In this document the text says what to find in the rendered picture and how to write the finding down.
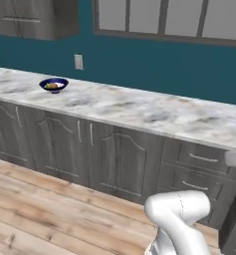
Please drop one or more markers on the grey wall cupboard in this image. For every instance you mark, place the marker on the grey wall cupboard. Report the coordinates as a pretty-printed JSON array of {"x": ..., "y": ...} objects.
[{"x": 30, "y": 16}]

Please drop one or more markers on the grey drawer front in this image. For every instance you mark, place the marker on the grey drawer front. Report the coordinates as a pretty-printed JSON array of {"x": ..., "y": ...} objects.
[
  {"x": 171, "y": 181},
  {"x": 176, "y": 151}
]

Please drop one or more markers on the white onion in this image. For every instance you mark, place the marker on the white onion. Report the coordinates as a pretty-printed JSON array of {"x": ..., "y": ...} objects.
[{"x": 59, "y": 85}]

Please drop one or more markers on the dark appliance door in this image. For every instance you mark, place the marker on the dark appliance door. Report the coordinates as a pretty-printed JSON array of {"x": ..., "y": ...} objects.
[{"x": 234, "y": 222}]

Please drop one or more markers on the grey-framed window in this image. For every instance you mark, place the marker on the grey-framed window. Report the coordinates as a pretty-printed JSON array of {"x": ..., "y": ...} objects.
[{"x": 169, "y": 35}]

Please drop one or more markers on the grey base cupboard door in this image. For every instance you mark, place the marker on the grey base cupboard door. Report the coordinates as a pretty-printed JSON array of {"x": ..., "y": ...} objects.
[
  {"x": 122, "y": 162},
  {"x": 56, "y": 149},
  {"x": 3, "y": 132}
]

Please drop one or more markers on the dark blue bowl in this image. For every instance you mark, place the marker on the dark blue bowl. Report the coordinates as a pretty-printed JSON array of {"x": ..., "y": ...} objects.
[{"x": 45, "y": 83}]

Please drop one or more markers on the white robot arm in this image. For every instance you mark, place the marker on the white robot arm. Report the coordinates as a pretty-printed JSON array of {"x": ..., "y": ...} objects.
[{"x": 176, "y": 215}]

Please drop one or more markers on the yellow-green lemon wedge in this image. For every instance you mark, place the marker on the yellow-green lemon wedge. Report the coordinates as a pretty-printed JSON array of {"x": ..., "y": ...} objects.
[{"x": 49, "y": 85}]

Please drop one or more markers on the white wall outlet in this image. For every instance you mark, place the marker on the white wall outlet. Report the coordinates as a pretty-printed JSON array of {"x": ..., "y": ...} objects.
[{"x": 78, "y": 62}]

